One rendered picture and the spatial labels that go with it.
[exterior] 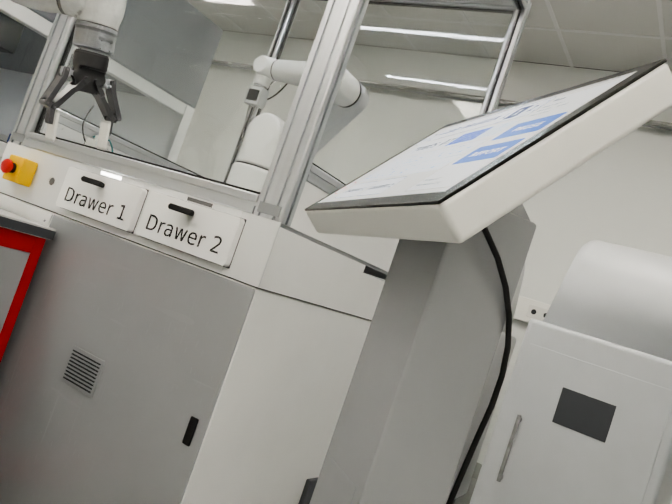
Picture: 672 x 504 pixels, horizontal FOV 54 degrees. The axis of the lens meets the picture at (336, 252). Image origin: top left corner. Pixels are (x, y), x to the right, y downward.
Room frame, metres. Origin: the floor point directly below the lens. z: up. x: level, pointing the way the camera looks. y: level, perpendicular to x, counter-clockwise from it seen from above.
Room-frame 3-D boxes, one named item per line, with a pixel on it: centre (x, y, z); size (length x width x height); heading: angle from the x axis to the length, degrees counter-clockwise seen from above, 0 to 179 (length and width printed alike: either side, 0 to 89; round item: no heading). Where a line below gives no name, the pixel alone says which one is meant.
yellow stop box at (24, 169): (1.81, 0.90, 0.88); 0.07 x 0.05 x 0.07; 59
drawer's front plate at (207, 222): (1.49, 0.34, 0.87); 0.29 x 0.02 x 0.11; 59
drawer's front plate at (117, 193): (1.65, 0.61, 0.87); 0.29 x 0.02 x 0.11; 59
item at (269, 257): (2.05, 0.32, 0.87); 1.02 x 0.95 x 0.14; 59
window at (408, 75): (1.79, -0.10, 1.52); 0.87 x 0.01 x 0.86; 149
